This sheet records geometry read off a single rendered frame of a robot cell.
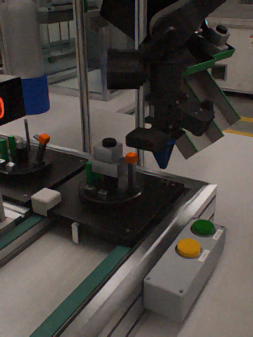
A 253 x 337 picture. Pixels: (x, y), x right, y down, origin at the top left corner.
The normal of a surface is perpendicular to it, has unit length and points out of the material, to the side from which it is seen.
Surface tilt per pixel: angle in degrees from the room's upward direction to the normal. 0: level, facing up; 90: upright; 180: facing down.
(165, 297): 90
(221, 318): 0
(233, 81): 90
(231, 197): 0
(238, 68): 90
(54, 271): 0
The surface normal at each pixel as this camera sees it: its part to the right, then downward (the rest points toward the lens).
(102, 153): -0.50, 0.39
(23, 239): 0.86, 0.22
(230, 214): -0.01, -0.90
